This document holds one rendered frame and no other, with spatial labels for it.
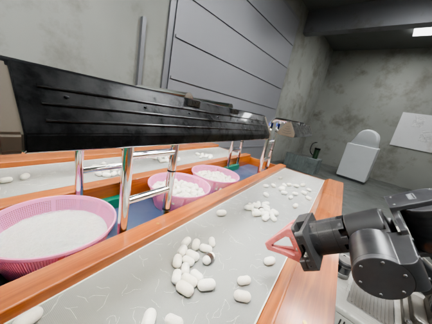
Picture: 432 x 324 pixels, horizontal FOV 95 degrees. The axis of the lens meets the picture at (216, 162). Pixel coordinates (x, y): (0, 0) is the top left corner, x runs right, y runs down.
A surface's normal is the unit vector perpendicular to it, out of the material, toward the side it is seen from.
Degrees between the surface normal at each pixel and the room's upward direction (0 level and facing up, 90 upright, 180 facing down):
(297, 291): 0
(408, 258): 40
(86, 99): 58
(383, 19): 90
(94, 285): 0
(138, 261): 0
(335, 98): 90
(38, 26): 90
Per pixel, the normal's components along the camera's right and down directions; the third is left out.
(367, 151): -0.69, 0.06
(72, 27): 0.73, 0.31
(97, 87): 0.79, -0.25
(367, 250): -0.55, -0.83
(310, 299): 0.19, -0.95
